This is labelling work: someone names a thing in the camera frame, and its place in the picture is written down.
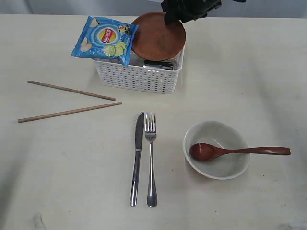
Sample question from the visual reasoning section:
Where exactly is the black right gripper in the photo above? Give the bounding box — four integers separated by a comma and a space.
161, 0, 222, 25

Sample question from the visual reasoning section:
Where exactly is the brown wooden plate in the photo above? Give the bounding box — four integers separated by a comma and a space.
132, 12, 186, 61

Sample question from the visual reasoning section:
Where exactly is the dark foil packet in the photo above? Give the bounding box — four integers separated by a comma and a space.
143, 60, 173, 70

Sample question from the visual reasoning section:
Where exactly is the blue chips bag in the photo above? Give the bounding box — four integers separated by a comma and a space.
71, 16, 139, 66

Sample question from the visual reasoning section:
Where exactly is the white perforated plastic basket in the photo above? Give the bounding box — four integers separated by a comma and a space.
93, 50, 184, 94

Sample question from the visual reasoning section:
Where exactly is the silver metal fork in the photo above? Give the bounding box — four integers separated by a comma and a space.
145, 112, 158, 207

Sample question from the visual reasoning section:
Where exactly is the silver table knife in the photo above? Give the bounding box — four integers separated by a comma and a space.
130, 112, 144, 207

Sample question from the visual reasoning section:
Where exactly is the brown wooden spoon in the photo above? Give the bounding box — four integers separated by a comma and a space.
189, 143, 291, 161

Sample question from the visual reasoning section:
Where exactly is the wooden chopstick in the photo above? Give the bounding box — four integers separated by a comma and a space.
17, 102, 122, 123
27, 80, 116, 101

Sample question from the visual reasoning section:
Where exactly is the white floral ceramic bowl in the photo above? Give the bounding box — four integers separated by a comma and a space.
183, 121, 250, 180

